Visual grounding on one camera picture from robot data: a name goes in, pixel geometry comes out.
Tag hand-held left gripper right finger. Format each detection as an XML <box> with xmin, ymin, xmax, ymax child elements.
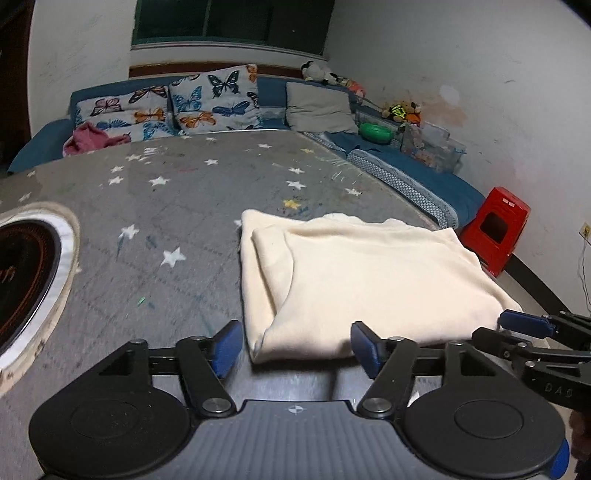
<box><xmin>352</xmin><ymin>322</ymin><xmax>497</xmax><ymax>418</ymax></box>

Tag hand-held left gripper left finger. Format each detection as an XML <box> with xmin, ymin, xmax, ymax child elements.
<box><xmin>100</xmin><ymin>319</ymin><xmax>244</xmax><ymax>418</ymax></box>

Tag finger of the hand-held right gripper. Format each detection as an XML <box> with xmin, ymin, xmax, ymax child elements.
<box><xmin>472</xmin><ymin>327</ymin><xmax>591</xmax><ymax>365</ymax></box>
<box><xmin>499</xmin><ymin>310</ymin><xmax>591</xmax><ymax>344</ymax></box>

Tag cream sweatshirt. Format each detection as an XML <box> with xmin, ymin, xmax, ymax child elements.
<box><xmin>238</xmin><ymin>209</ymin><xmax>525</xmax><ymax>365</ymax></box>

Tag red plastic stool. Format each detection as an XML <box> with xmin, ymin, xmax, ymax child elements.
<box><xmin>459</xmin><ymin>187</ymin><xmax>532</xmax><ymax>278</ymax></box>

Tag grey star-print tablecloth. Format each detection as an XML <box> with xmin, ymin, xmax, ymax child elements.
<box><xmin>0</xmin><ymin>129</ymin><xmax>550</xmax><ymax>480</ymax></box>

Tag clear plastic storage box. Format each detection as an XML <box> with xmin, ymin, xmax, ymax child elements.
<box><xmin>401</xmin><ymin>121</ymin><xmax>466</xmax><ymax>175</ymax></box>

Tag green round cushion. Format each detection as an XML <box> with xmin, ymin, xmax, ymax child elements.
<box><xmin>359</xmin><ymin>121</ymin><xmax>394</xmax><ymax>143</ymax></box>

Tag round black induction cooker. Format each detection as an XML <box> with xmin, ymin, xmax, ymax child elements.
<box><xmin>0</xmin><ymin>220</ymin><xmax>63</xmax><ymax>354</ymax></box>

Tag brown plush toy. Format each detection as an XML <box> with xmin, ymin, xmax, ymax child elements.
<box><xmin>382</xmin><ymin>102</ymin><xmax>423</xmax><ymax>126</ymax></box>

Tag plain grey pillow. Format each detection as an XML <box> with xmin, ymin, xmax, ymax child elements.
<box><xmin>285</xmin><ymin>82</ymin><xmax>360</xmax><ymax>134</ymax></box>

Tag square butterfly print pillow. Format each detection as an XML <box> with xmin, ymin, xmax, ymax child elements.
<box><xmin>168</xmin><ymin>64</ymin><xmax>263</xmax><ymax>136</ymax></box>

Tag pink cloth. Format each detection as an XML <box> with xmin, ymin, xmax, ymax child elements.
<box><xmin>63</xmin><ymin>122</ymin><xmax>112</xmax><ymax>157</ymax></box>

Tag wide butterfly print pillow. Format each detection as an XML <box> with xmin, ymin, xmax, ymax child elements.
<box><xmin>74</xmin><ymin>85</ymin><xmax>178</xmax><ymax>141</ymax></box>

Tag blue sectional sofa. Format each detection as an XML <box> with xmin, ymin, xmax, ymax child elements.
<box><xmin>7</xmin><ymin>74</ymin><xmax>485</xmax><ymax>229</ymax></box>

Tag black and white plush toy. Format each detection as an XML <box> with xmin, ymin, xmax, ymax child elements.
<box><xmin>301</xmin><ymin>62</ymin><xmax>342</xmax><ymax>86</ymax></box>

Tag dark window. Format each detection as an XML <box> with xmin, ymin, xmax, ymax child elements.
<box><xmin>130</xmin><ymin>0</ymin><xmax>335</xmax><ymax>51</ymax></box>

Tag brown wooden wall rail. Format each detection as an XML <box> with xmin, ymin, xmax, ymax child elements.
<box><xmin>129</xmin><ymin>62</ymin><xmax>308</xmax><ymax>79</ymax></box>

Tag dark wooden door frame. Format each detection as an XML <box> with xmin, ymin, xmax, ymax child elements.
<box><xmin>0</xmin><ymin>0</ymin><xmax>35</xmax><ymax>176</ymax></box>

